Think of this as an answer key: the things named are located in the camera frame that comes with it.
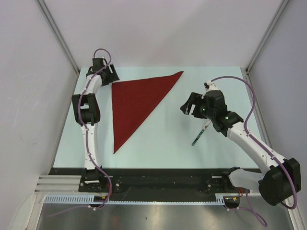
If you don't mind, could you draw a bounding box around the white cable duct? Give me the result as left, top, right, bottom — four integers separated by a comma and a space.
44, 194, 238, 205

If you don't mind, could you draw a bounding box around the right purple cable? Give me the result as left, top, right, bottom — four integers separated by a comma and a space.
208, 76, 298, 228

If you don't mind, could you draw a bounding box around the purple cable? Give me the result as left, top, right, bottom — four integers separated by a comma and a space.
208, 76, 298, 228
47, 48, 113, 216

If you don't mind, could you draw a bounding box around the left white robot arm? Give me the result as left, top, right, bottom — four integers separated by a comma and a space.
71, 57, 119, 170

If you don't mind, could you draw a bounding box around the aluminium frame post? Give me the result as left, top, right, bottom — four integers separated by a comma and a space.
35, 0, 80, 74
245, 0, 292, 73

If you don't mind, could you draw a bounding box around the left aluminium frame post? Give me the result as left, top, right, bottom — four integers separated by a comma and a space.
35, 0, 80, 74

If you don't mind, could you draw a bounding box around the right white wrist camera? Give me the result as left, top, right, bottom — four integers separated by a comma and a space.
204, 80, 219, 93

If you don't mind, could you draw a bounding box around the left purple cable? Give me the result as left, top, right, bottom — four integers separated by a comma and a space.
47, 48, 113, 216

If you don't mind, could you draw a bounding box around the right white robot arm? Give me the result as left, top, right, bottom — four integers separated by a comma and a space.
180, 90, 301, 209

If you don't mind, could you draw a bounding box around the right aluminium frame post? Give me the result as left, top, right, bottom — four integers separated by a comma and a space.
245, 0, 292, 73

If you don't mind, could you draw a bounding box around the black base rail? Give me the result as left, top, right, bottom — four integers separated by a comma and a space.
49, 168, 241, 203

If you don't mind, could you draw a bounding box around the red cloth napkin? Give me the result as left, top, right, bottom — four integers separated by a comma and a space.
112, 71, 184, 153

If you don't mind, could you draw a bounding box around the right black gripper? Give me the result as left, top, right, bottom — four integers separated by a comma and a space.
180, 92, 215, 120

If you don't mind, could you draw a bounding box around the knife with dark handle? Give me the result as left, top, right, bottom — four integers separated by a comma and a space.
191, 120, 211, 146

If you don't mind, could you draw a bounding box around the aluminium front frame rail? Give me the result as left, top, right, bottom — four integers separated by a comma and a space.
35, 174, 295, 195

